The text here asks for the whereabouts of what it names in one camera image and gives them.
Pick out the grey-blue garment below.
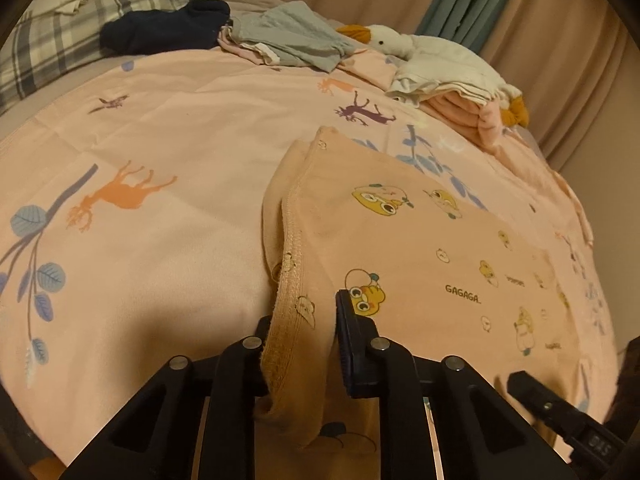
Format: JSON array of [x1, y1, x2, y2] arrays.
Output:
[[232, 1, 368, 73]]

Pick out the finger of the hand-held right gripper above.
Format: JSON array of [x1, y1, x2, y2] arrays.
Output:
[[612, 335, 640, 411], [506, 370, 576, 431]]

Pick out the white folded clothes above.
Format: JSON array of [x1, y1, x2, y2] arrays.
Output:
[[385, 57, 506, 108]]

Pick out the pink animal-print blanket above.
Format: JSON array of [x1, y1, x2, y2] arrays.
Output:
[[0, 45, 621, 466]]

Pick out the pink folded clothes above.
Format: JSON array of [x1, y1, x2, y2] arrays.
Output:
[[422, 87, 506, 151]]

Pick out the peach cartoon-print baby shirt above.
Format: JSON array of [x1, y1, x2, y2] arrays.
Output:
[[252, 125, 608, 453]]

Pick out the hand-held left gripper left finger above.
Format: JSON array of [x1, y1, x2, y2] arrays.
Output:
[[62, 315, 273, 480]]

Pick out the small pale pink garment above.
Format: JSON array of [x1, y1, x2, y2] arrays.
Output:
[[217, 30, 281, 66]]

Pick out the dark navy garment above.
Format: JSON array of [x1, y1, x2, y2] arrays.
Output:
[[100, 0, 232, 53]]

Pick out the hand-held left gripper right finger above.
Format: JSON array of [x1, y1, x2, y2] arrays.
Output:
[[334, 289, 576, 480]]

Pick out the white goose plush toy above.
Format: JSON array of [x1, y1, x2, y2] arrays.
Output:
[[335, 24, 531, 128]]

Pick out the plaid pillow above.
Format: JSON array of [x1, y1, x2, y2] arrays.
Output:
[[0, 0, 201, 113]]

